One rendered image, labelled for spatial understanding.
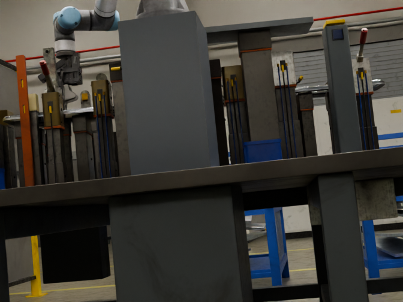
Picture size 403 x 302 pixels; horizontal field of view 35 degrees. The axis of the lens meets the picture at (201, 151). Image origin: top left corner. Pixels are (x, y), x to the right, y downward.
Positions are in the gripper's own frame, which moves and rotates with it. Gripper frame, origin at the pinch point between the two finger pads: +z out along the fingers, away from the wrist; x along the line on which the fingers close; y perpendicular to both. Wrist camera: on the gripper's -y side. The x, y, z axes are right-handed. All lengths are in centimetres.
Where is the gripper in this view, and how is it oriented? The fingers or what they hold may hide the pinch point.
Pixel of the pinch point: (63, 106)
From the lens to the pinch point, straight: 245.0
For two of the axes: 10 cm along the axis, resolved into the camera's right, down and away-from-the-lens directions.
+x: 0.1, 0.9, 10.0
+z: 0.8, 9.9, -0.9
